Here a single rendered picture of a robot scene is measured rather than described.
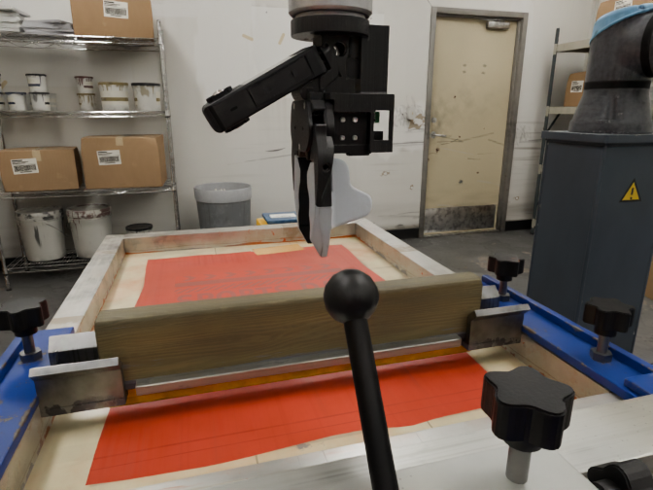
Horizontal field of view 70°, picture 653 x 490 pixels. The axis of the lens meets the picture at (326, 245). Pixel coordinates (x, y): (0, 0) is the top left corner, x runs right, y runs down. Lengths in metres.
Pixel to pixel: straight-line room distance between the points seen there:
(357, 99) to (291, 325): 0.23
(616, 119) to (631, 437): 0.80
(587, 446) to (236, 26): 4.02
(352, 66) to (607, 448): 0.35
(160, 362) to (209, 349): 0.05
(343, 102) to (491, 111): 4.68
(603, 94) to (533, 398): 0.92
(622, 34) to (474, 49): 3.92
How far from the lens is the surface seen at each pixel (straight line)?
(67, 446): 0.51
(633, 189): 1.11
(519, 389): 0.23
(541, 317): 0.63
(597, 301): 0.54
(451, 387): 0.54
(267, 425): 0.48
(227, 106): 0.42
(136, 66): 4.14
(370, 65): 0.45
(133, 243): 1.04
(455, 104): 4.87
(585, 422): 0.38
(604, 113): 1.09
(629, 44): 1.09
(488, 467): 0.26
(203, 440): 0.47
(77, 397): 0.50
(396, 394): 0.52
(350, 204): 0.44
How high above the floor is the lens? 1.24
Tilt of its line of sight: 16 degrees down
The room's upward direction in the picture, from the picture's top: straight up
